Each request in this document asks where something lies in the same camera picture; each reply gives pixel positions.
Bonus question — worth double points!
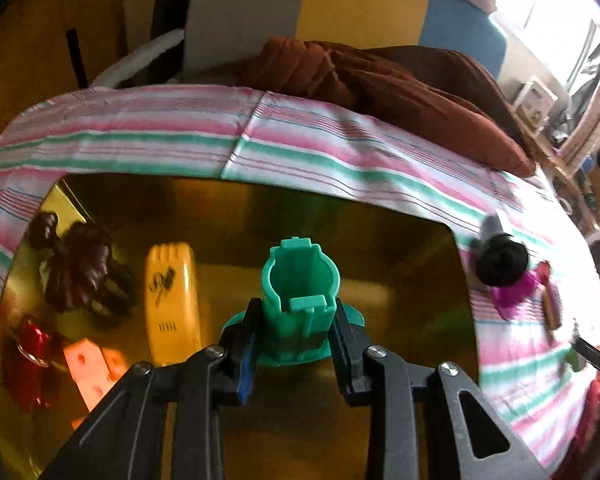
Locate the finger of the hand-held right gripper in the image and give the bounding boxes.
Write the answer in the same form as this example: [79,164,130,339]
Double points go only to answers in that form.
[575,336,600,373]

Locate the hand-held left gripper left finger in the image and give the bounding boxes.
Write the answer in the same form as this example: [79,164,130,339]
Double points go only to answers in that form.
[37,297,262,480]

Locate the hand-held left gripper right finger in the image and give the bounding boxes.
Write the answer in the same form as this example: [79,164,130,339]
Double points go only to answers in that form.
[329,301,552,480]

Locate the dark red plastic toy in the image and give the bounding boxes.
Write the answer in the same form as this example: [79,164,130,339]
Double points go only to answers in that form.
[540,260,563,332]

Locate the green plastic holder toy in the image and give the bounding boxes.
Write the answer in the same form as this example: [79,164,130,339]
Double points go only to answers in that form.
[220,236,367,368]

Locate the yellow plastic toy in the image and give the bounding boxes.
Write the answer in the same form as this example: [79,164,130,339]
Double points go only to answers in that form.
[145,242,203,366]

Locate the purple perforated funnel toy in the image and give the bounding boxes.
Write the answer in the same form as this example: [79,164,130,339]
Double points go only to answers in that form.
[490,267,543,321]

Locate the clear container with black lid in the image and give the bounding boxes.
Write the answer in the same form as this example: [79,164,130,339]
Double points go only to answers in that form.
[472,210,531,288]

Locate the gold metal tray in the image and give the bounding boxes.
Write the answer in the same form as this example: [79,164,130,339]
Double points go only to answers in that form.
[0,172,481,480]

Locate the orange block toy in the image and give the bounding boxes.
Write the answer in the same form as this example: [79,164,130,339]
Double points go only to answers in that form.
[62,339,131,428]

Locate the brown palm tree toy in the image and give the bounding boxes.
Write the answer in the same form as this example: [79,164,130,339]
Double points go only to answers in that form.
[27,211,133,316]

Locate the shiny red toy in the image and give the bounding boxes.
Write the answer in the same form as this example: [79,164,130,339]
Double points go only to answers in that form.
[2,315,63,413]

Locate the small dark green toy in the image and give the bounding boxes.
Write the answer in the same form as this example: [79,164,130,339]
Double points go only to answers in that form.
[562,347,586,373]

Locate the wooden shelf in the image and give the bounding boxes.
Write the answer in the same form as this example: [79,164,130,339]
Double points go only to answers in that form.
[530,130,600,241]

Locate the striped bed sheet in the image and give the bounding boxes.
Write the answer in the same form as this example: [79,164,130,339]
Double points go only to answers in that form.
[0,85,600,471]

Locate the white cardboard box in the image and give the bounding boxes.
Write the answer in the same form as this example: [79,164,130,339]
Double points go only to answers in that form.
[515,80,558,128]

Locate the brown quilted blanket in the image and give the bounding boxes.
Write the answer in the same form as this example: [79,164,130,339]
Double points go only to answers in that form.
[237,35,538,178]

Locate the white foam strip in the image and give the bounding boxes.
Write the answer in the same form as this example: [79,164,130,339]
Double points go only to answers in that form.
[90,27,186,88]

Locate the window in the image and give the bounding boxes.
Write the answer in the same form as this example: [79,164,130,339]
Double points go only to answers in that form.
[490,0,600,86]

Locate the grey yellow blue headboard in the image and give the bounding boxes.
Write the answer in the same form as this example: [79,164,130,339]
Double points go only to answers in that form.
[182,0,508,81]

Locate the wooden wardrobe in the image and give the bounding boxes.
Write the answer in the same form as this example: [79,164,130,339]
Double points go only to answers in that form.
[0,0,131,156]

